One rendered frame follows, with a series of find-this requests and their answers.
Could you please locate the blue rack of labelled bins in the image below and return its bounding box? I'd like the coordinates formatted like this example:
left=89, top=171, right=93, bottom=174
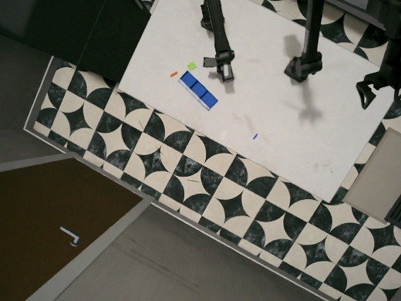
left=178, top=71, right=218, bottom=110

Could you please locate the green sticky note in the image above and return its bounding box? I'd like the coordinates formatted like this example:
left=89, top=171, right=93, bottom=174
left=187, top=61, right=197, bottom=71

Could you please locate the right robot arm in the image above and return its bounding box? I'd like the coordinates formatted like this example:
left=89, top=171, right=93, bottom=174
left=200, top=0, right=235, bottom=83

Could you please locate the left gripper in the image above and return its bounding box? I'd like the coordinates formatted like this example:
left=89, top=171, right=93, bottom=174
left=356, top=57, right=401, bottom=110

